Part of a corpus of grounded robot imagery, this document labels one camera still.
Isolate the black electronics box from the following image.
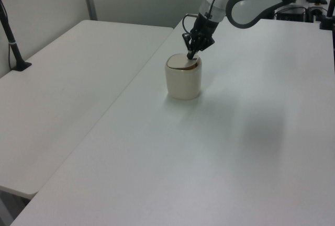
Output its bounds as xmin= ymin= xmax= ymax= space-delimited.
xmin=274 ymin=6 xmax=307 ymax=22

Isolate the black pole with clamp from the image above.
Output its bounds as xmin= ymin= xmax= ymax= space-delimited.
xmin=318 ymin=0 xmax=335 ymax=31

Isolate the white side table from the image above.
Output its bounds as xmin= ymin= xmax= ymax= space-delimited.
xmin=0 ymin=19 xmax=175 ymax=202

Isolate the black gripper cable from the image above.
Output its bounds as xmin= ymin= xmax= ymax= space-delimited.
xmin=181 ymin=0 xmax=260 ymax=35

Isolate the white device with red knob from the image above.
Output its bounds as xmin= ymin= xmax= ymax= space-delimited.
xmin=307 ymin=0 xmax=327 ymax=16

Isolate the black camera pole with base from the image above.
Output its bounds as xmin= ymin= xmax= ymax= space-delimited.
xmin=0 ymin=0 xmax=32 ymax=73

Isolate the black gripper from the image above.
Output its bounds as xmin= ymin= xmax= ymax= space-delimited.
xmin=182 ymin=13 xmax=219 ymax=61

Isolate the white plastic trash bin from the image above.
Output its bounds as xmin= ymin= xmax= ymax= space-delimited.
xmin=164 ymin=52 xmax=204 ymax=100

